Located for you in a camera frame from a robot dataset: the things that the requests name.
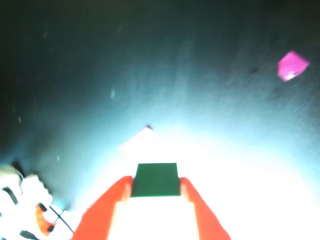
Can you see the small magenta scrap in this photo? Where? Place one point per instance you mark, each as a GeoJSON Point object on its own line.
{"type": "Point", "coordinates": [291, 65]}

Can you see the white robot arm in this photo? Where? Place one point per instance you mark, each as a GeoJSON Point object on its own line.
{"type": "Point", "coordinates": [30, 190]}

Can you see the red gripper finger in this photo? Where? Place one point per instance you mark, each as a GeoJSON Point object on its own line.
{"type": "Point", "coordinates": [100, 215]}
{"type": "Point", "coordinates": [207, 220]}

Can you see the black textured desk mat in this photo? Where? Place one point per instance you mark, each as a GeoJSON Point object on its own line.
{"type": "Point", "coordinates": [125, 62]}

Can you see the orange table clamp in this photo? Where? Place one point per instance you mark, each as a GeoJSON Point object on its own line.
{"type": "Point", "coordinates": [41, 222]}

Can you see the green cube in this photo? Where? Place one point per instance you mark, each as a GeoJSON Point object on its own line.
{"type": "Point", "coordinates": [155, 180]}

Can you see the white numbered grid paper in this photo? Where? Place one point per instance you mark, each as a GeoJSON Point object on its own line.
{"type": "Point", "coordinates": [150, 146]}

